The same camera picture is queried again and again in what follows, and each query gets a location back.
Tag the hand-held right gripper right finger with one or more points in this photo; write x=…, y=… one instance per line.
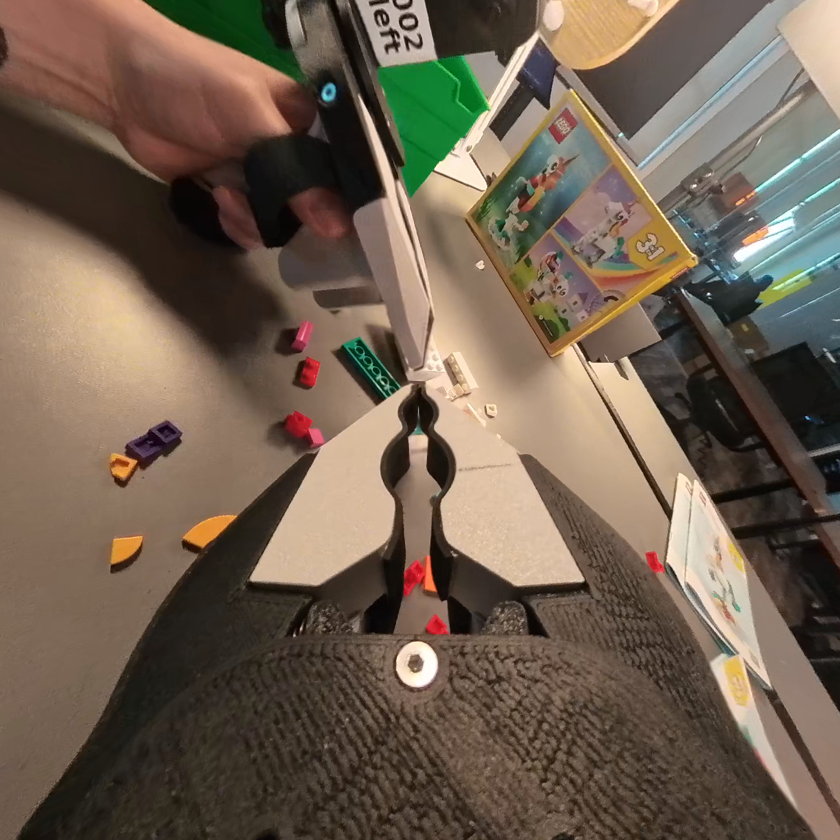
x=512, y=525

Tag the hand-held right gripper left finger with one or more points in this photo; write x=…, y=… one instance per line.
x=321, y=525

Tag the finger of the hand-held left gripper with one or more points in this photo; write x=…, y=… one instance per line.
x=394, y=282
x=417, y=256

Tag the long teal lego plate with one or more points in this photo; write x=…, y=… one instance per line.
x=371, y=367

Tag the large white lego brick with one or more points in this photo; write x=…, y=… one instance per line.
x=430, y=366

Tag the orange square lego plate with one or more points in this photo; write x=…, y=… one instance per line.
x=430, y=577

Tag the small magenta lego piece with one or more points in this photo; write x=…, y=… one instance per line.
x=316, y=436

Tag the dark red lego brick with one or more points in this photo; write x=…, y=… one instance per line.
x=298, y=424

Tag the pink lego brick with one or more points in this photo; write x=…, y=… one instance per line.
x=302, y=336

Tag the long white lego brick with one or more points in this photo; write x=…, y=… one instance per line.
x=459, y=371

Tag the orange arc lego piece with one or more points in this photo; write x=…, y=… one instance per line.
x=207, y=530

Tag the dark red lego plate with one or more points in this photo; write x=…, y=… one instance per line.
x=308, y=372

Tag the pinkish red lego plate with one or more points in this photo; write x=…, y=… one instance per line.
x=436, y=625

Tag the small red lego piece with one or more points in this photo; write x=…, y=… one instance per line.
x=654, y=562

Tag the yellow lego set box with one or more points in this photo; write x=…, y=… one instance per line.
x=577, y=229

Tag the lego instruction booklet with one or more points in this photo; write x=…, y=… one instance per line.
x=718, y=584
x=735, y=682
x=678, y=525

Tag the small purple lego piece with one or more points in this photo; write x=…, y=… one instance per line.
x=154, y=439

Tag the person's left hand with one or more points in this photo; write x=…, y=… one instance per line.
x=197, y=105

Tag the green plastic bin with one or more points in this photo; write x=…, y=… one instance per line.
x=216, y=26
x=426, y=118

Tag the pile of small white pieces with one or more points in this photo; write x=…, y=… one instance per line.
x=491, y=411

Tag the orange smooth wedge piece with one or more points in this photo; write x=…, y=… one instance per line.
x=124, y=550

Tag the orange studded wedge piece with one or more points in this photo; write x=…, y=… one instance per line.
x=123, y=467

